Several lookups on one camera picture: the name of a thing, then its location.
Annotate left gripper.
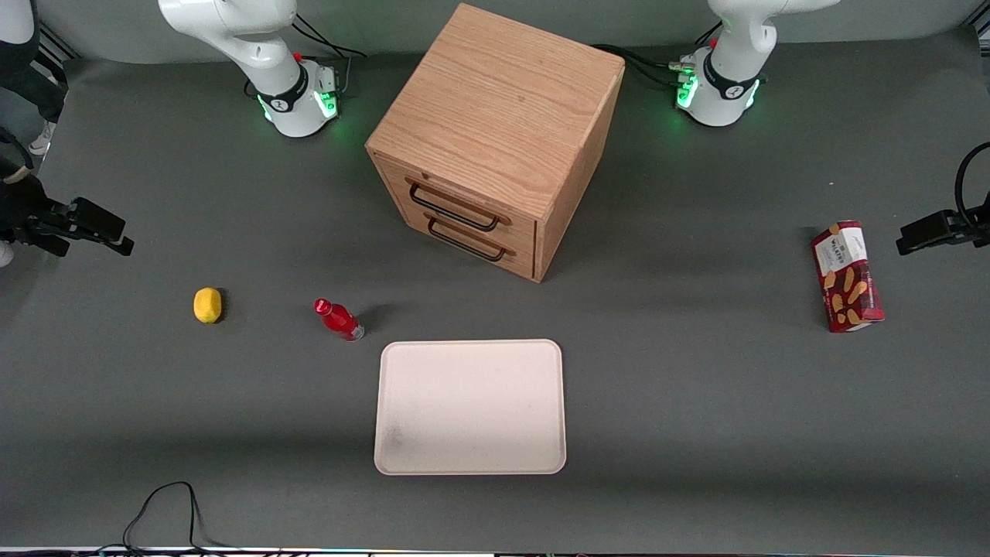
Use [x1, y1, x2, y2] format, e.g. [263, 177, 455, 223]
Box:
[896, 209, 990, 257]

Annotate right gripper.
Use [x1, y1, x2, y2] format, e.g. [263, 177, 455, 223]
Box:
[0, 176, 135, 258]

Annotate red coke bottle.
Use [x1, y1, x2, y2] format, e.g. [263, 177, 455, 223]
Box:
[312, 298, 366, 343]

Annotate beige plastic tray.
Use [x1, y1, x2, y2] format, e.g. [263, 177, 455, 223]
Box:
[374, 339, 568, 476]

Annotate red biscuit box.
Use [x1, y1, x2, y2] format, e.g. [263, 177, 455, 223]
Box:
[811, 220, 886, 334]

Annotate yellow lemon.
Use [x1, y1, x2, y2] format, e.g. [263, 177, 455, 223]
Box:
[193, 287, 224, 325]

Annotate person in dark trousers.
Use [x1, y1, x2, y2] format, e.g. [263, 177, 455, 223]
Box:
[0, 0, 69, 157]

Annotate wooden drawer front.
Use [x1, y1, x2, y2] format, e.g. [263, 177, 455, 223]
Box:
[384, 203, 537, 281]
[374, 153, 538, 252]

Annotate wooden drawer cabinet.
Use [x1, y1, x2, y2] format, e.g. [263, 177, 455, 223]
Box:
[365, 2, 626, 284]

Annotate black left arm wrist cable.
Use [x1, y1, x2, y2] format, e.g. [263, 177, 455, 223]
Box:
[954, 142, 990, 233]

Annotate aluminium frame rail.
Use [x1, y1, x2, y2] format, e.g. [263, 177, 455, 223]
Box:
[34, 22, 83, 64]

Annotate black cable loop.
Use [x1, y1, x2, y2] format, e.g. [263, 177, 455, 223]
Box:
[93, 481, 233, 555]

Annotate black right arm base cables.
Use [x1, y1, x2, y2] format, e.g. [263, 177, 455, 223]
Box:
[290, 12, 369, 97]

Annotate black arm base cables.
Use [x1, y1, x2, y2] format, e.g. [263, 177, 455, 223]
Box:
[290, 12, 369, 97]
[592, 43, 698, 88]

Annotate black left arm base cables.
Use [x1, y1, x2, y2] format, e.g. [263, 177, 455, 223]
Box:
[592, 43, 698, 88]

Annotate black wire drawer handle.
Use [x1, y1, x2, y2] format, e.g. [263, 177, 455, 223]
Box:
[423, 212, 517, 263]
[405, 177, 514, 233]

